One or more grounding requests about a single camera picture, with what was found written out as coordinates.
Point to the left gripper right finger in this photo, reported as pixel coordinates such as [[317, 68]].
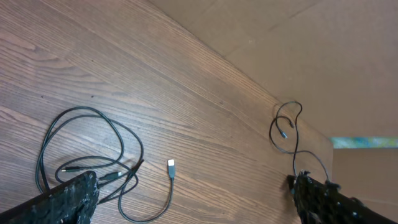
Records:
[[318, 202]]

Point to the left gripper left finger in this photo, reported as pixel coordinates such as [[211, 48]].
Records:
[[72, 202]]

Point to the teal tape strip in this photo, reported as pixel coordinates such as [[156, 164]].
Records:
[[364, 142]]

